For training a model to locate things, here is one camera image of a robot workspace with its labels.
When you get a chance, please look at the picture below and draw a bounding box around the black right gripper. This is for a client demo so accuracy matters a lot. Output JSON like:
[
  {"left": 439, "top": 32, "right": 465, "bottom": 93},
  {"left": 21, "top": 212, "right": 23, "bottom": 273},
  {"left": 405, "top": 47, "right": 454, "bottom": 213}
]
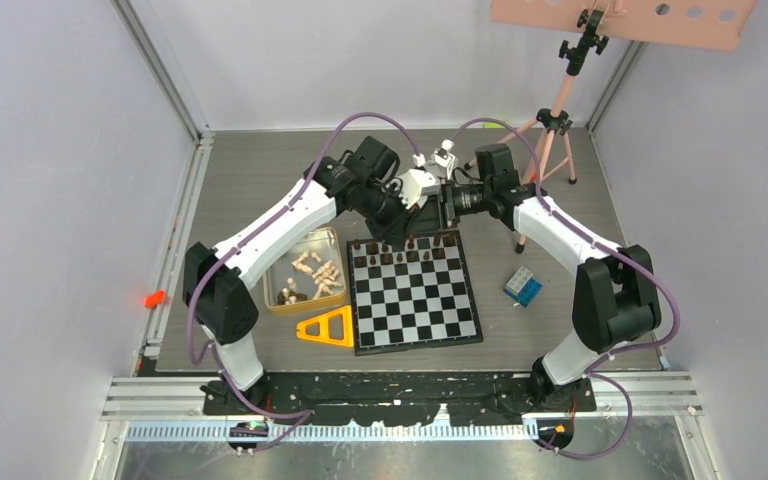
[{"left": 407, "top": 177, "right": 492, "bottom": 236}]

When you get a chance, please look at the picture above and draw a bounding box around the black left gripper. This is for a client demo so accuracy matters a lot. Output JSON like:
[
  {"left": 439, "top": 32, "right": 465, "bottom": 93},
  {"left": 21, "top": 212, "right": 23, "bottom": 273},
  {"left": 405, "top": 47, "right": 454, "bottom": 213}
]
[{"left": 357, "top": 182, "right": 420, "bottom": 248}]

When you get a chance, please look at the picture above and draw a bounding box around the black white folding chessboard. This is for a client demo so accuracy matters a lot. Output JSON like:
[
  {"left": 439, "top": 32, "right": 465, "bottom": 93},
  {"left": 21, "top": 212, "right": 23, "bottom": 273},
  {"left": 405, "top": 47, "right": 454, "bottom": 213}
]
[{"left": 345, "top": 230, "right": 484, "bottom": 356}]

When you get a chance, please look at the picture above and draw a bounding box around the gold tin box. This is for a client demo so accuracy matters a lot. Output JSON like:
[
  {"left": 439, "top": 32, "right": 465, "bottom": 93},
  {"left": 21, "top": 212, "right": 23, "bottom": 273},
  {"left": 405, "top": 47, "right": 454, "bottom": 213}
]
[{"left": 263, "top": 227, "right": 348, "bottom": 316}]

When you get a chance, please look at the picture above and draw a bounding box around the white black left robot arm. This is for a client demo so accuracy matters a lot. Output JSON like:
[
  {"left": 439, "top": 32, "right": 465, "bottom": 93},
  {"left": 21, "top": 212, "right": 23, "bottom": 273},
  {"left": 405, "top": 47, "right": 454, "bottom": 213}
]
[{"left": 183, "top": 136, "right": 419, "bottom": 414}]

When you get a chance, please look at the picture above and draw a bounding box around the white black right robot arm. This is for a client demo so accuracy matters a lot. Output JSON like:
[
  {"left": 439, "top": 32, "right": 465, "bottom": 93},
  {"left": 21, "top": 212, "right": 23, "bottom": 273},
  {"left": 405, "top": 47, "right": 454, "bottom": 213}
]
[{"left": 441, "top": 144, "right": 661, "bottom": 411}]

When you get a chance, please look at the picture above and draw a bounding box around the blue white lego block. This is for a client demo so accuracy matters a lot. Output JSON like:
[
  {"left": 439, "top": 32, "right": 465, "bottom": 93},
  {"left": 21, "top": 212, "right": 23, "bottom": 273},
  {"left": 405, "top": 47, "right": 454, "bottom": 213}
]
[{"left": 503, "top": 267, "right": 543, "bottom": 307}]

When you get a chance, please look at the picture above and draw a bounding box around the red orange block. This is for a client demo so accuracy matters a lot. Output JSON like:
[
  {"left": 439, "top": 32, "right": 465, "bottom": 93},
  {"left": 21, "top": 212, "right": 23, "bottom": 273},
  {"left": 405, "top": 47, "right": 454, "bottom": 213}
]
[{"left": 143, "top": 289, "right": 166, "bottom": 309}]

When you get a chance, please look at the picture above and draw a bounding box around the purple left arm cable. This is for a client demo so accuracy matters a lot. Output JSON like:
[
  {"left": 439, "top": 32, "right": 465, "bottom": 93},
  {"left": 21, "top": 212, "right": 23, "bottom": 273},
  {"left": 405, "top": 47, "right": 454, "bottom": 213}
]
[{"left": 185, "top": 112, "right": 428, "bottom": 455}]

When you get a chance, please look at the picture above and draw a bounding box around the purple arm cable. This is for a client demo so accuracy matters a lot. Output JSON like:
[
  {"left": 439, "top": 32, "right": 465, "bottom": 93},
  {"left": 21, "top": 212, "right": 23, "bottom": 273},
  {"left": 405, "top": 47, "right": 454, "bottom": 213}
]
[
  {"left": 453, "top": 117, "right": 682, "bottom": 461},
  {"left": 185, "top": 112, "right": 428, "bottom": 455}
]

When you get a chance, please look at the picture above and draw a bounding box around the yellow triangular toy frame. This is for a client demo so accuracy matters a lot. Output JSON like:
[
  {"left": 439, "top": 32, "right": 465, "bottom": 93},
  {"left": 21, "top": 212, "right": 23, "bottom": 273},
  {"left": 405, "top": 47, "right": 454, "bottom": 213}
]
[{"left": 296, "top": 305, "right": 355, "bottom": 348}]

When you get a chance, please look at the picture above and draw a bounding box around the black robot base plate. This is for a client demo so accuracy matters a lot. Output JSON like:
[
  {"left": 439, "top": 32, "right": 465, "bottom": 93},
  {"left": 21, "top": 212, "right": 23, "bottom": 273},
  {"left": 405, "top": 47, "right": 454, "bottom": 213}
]
[{"left": 201, "top": 369, "right": 597, "bottom": 429}]

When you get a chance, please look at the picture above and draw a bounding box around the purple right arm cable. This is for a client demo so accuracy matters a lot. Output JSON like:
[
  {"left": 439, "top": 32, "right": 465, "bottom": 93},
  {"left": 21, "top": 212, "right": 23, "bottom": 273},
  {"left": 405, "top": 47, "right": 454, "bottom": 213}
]
[{"left": 453, "top": 117, "right": 682, "bottom": 461}]

